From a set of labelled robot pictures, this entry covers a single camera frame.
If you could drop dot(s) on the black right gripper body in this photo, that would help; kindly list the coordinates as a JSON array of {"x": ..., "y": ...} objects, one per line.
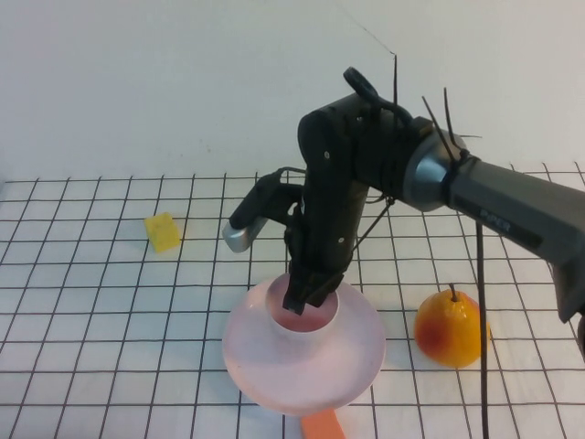
[{"x": 324, "y": 238}]

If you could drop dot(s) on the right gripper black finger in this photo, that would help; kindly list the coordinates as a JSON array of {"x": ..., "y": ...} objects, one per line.
[
  {"x": 297, "y": 292},
  {"x": 324, "y": 285}
]

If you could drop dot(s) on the white cup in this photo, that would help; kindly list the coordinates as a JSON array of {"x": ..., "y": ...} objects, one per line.
[{"x": 297, "y": 343}]

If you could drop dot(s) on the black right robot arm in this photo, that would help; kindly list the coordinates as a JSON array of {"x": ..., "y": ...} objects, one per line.
[{"x": 503, "y": 201}]

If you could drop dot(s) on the pink plastic bowl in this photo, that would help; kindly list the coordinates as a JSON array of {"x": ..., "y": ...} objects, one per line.
[{"x": 356, "y": 352}]

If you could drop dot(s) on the yellow orange toy pear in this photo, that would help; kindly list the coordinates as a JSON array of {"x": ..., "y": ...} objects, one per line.
[{"x": 445, "y": 334}]

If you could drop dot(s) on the orange flat block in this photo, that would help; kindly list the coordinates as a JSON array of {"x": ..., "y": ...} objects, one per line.
[{"x": 322, "y": 425}]

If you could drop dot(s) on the yellow foam cube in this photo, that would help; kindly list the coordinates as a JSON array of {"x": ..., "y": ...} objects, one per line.
[{"x": 162, "y": 232}]

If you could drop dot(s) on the black zip tie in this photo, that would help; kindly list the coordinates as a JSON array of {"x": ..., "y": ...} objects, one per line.
[
  {"x": 448, "y": 114},
  {"x": 436, "y": 121},
  {"x": 395, "y": 78}
]

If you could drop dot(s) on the white black-grid mat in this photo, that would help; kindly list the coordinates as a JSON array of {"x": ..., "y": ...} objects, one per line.
[{"x": 91, "y": 320}]

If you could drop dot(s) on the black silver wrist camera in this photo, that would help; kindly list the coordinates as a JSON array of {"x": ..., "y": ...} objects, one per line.
[{"x": 242, "y": 233}]

